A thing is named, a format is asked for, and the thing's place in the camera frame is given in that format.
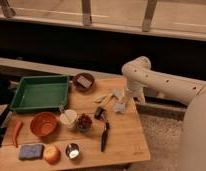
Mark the small metal cup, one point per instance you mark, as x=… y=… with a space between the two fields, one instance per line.
x=72 y=151

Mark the green plastic tray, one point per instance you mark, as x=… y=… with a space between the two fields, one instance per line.
x=40 y=93

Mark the grey sponge block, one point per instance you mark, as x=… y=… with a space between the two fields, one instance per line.
x=84 y=82

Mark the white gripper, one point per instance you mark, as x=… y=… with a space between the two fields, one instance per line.
x=122 y=101

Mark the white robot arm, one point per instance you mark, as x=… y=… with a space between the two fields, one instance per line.
x=188 y=91

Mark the white cup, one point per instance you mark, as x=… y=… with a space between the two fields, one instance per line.
x=69 y=118

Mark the orange apple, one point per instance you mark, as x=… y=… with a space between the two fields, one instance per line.
x=51 y=154

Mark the glass bowl of red berries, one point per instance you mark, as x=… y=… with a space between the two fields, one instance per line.
x=84 y=123

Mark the wooden fork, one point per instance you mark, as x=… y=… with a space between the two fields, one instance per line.
x=106 y=100

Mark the dark brown bowl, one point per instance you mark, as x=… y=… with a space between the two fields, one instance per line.
x=78 y=86

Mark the red chili pepper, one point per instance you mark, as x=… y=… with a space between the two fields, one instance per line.
x=15 y=132

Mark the wooden spatula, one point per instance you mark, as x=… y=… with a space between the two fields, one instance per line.
x=100 y=98

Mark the white spoon in cup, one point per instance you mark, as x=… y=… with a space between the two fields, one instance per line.
x=62 y=111

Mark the blue sponge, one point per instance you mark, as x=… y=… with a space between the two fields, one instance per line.
x=31 y=152

